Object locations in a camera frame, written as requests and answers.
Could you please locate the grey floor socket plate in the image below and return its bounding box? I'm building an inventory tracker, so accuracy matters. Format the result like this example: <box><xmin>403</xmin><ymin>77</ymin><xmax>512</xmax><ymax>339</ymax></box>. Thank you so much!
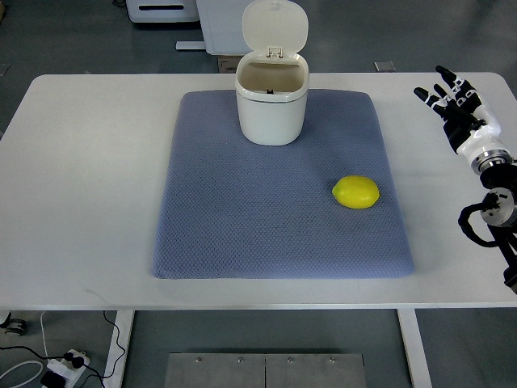
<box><xmin>373</xmin><ymin>61</ymin><xmax>397</xmax><ymax>73</ymax></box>

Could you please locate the black power adapter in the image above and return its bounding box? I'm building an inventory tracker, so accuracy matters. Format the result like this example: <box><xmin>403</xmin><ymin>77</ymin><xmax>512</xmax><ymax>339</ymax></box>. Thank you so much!
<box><xmin>40</xmin><ymin>371</ymin><xmax>66</xmax><ymax>388</ymax></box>

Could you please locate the black power cable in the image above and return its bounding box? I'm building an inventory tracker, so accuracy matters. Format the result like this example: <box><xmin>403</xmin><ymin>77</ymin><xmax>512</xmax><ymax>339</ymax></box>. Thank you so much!
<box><xmin>64</xmin><ymin>310</ymin><xmax>127</xmax><ymax>388</ymax></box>

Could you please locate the white table leg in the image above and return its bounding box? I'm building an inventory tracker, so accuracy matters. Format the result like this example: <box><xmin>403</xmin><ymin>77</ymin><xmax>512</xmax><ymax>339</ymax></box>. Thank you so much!
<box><xmin>397</xmin><ymin>308</ymin><xmax>432</xmax><ymax>388</ymax></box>
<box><xmin>103</xmin><ymin>310</ymin><xmax>135</xmax><ymax>388</ymax></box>

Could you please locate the yellow lemon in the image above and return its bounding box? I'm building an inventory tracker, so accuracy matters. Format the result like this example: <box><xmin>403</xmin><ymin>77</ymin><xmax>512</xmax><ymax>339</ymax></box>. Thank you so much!
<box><xmin>331</xmin><ymin>175</ymin><xmax>380</xmax><ymax>209</ymax></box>

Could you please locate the blue textured mat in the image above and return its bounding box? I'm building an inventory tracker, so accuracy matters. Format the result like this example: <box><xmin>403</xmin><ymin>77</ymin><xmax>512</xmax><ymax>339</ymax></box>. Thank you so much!
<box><xmin>153</xmin><ymin>89</ymin><xmax>414</xmax><ymax>279</ymax></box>

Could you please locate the white table left leg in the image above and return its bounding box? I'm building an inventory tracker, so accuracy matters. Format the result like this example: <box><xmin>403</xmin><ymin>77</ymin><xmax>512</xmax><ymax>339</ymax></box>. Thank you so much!
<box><xmin>103</xmin><ymin>310</ymin><xmax>135</xmax><ymax>388</ymax></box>

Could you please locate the cardboard box behind bin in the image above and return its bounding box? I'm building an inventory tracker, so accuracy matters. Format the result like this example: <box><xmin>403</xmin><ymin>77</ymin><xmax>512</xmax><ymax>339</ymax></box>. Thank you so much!
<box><xmin>217</xmin><ymin>56</ymin><xmax>242</xmax><ymax>74</ymax></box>

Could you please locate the white cable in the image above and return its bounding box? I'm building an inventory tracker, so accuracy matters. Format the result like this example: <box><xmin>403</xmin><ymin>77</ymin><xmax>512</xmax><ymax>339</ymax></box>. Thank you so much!
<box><xmin>0</xmin><ymin>310</ymin><xmax>52</xmax><ymax>388</ymax></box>

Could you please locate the white appliance with black slot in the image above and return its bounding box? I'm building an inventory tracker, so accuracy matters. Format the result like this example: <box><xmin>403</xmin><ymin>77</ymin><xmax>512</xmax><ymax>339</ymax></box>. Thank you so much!
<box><xmin>125</xmin><ymin>0</ymin><xmax>199</xmax><ymax>23</ymax></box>

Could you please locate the grey metal floor plate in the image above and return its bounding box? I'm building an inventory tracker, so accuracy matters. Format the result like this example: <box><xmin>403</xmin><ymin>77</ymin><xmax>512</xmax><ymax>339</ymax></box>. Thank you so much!
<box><xmin>165</xmin><ymin>353</ymin><xmax>367</xmax><ymax>387</ymax></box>

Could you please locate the white table right leg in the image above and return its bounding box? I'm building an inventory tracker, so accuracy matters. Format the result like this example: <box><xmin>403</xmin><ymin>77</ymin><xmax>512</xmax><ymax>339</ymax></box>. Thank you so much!
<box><xmin>397</xmin><ymin>308</ymin><xmax>432</xmax><ymax>388</ymax></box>

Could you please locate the white trash bin with lid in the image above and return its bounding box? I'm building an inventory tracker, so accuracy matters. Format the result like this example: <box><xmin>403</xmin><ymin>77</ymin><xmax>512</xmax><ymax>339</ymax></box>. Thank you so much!
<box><xmin>235</xmin><ymin>1</ymin><xmax>309</xmax><ymax>146</ymax></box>

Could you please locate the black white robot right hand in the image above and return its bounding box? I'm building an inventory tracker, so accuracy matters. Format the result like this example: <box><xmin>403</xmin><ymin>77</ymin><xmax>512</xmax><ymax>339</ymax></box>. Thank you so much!
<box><xmin>414</xmin><ymin>65</ymin><xmax>500</xmax><ymax>154</ymax></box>

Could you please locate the white power strip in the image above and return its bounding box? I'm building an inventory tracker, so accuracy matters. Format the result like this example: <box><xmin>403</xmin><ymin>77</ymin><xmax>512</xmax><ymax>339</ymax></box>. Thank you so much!
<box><xmin>45</xmin><ymin>349</ymin><xmax>90</xmax><ymax>388</ymax></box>

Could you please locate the white cabinet in background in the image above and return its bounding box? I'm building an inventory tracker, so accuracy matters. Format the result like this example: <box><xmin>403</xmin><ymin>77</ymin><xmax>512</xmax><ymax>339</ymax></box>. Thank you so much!
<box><xmin>175</xmin><ymin>0</ymin><xmax>251</xmax><ymax>56</ymax></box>

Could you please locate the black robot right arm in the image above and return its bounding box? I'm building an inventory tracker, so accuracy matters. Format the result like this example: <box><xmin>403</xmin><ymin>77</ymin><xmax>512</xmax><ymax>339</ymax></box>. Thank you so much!
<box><xmin>458</xmin><ymin>150</ymin><xmax>516</xmax><ymax>291</ymax></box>

